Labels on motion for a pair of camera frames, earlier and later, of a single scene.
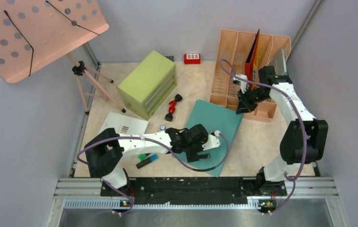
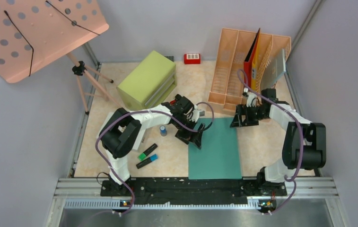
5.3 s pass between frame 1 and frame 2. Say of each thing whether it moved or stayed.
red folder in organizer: stayed
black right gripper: moved
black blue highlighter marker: stayed
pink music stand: stayed
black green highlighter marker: stayed
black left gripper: moved
